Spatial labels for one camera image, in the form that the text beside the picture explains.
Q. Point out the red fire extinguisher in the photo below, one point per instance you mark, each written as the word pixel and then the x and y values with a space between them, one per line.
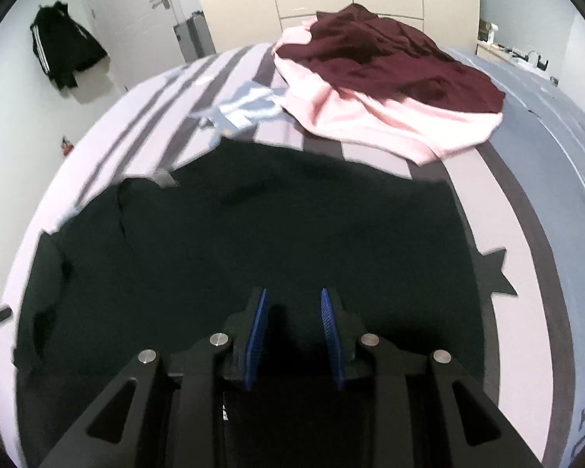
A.
pixel 67 148

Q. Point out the small white device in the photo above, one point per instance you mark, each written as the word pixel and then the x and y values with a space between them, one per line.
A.
pixel 531 54

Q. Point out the maroon garment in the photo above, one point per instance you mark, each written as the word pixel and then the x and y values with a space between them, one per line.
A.
pixel 380 58

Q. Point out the black striped jacket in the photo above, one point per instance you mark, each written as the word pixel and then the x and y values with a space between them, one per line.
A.
pixel 63 48

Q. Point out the white room door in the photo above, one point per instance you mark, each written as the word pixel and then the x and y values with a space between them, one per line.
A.
pixel 126 19

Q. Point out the small white fan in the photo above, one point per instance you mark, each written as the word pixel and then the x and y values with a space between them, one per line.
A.
pixel 490 30

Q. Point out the pink garment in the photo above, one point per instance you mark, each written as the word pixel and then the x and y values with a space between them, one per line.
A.
pixel 360 117

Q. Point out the bed with striped star sheet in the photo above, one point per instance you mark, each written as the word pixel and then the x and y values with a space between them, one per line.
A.
pixel 507 214

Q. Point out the white nightstand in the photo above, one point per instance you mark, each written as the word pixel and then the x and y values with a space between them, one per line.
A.
pixel 487 51

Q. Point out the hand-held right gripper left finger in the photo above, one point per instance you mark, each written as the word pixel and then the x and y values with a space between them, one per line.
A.
pixel 256 336

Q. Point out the small black device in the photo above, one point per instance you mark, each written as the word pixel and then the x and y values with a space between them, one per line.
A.
pixel 543 63

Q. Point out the black t-shirt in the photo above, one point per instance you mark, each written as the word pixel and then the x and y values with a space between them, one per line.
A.
pixel 273 214

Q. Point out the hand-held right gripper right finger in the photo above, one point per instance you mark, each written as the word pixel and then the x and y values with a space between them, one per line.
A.
pixel 332 336

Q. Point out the grey suitcase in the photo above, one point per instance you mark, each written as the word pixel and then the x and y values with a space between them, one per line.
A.
pixel 192 39

